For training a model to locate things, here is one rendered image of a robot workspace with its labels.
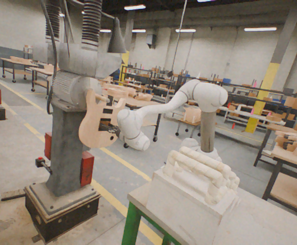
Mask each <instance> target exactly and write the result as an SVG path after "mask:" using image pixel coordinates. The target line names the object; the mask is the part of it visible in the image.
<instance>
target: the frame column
mask: <svg viewBox="0 0 297 245"><path fill-rule="evenodd" d="M51 105H52V108H53V113H52V146H51V168H50V169H51V170H52V175H51V174H50V175H49V179H48V180H47V181H46V183H45V184H46V185H47V186H48V188H49V189H50V190H51V191H52V192H53V194H54V195H55V196H56V197H60V196H63V195H65V194H66V193H69V192H72V191H75V190H77V189H79V188H82V187H81V184H80V171H81V164H82V153H83V143H82V142H81V140H80V137H79V129H80V125H81V123H82V120H83V119H84V118H85V116H86V114H87V111H86V112H65V111H63V110H62V109H60V108H58V107H56V106H54V105H53V104H51Z"/></svg>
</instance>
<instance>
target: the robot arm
mask: <svg viewBox="0 0 297 245"><path fill-rule="evenodd" d="M188 100H193V101H197V104H198V106H199V107H200V110H201V146H200V147H199V146H198V142H197V141H196V140H195V139H193V138H185V140H183V142H182V143H181V145H180V148H181V147H183V146H185V147H187V148H190V149H192V150H195V151H196V152H198V153H201V154H203V155H206V156H208V157H209V158H212V159H214V160H217V161H219V162H221V163H222V160H221V158H220V157H218V154H217V150H216V149H215V148H214V147H213V146H214V130H215V124H216V110H217V109H218V107H220V106H222V105H224V104H225V102H226V101H227V91H226V90H225V89H224V88H222V87H221V86H218V85H215V84H210V83H201V82H200V81H199V80H198V79H193V80H191V81H188V82H187V83H185V84H184V85H183V86H182V87H181V88H180V89H179V90H178V92H177V93H176V94H175V95H174V97H173V98H172V99H171V101H170V102H169V103H167V104H164V105H147V106H143V107H142V108H140V109H139V110H136V111H133V110H132V111H131V110H129V109H123V110H121V111H120V112H119V113H118V114H117V124H118V125H119V126H117V125H116V126H115V125H113V124H110V123H108V126H107V125H105V124H103V123H100V127H102V128H101V129H103V130H105V131H108V132H109V133H111V132H113V133H115V134H116V136H117V137H118V138H120V139H121V140H122V141H123V142H125V143H127V144H128V145H129V146H131V147H132V148H134V149H136V150H139V151H145V150H147V149H148V147H149V145H150V140H149V139H148V138H147V137H146V136H145V135H144V134H143V133H142V132H141V130H140V127H141V125H142V124H143V118H144V117H145V116H147V115H149V114H155V113H168V112H171V111H173V110H175V109H177V108H178V107H179V106H181V105H183V104H184V103H186V102H187V101H188ZM180 148H179V149H180ZM178 152H179V150H178Z"/></svg>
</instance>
